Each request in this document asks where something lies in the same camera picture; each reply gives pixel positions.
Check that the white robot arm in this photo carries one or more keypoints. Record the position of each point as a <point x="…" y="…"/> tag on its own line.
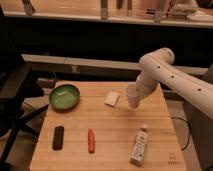
<point x="157" y="67"/>

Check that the white sponge block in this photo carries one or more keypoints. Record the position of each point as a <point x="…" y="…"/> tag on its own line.
<point x="112" y="98"/>

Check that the green bowl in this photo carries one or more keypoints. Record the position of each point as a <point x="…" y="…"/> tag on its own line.
<point x="64" y="97"/>

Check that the black rectangular remote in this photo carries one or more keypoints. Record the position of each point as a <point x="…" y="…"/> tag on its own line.
<point x="58" y="138"/>

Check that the white tube bottle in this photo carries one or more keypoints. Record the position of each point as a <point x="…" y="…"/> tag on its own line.
<point x="138" y="150"/>

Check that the black office chair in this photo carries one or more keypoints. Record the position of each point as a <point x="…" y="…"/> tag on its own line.
<point x="17" y="82"/>

